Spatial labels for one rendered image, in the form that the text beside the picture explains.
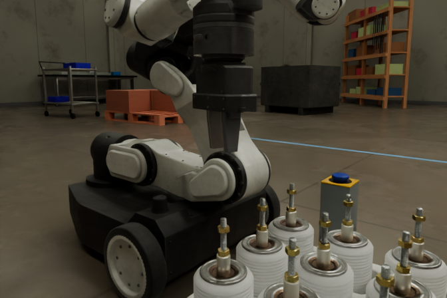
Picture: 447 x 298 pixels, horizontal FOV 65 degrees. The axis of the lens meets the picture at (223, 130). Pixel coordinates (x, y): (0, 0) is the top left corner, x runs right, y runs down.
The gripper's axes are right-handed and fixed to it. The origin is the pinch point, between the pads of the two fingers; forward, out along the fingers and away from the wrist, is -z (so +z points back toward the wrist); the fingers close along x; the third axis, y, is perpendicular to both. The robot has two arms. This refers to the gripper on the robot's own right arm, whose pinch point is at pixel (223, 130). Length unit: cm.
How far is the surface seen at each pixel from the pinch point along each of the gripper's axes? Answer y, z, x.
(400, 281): 17.4, -20.8, 19.1
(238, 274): 1.2, -22.4, 2.5
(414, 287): 20.2, -22.5, 19.8
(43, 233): -14, -48, -94
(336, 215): 37.0, -23.9, -6.7
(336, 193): 36.9, -18.6, -6.9
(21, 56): 59, 62, -891
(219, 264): -1.0, -20.9, 0.6
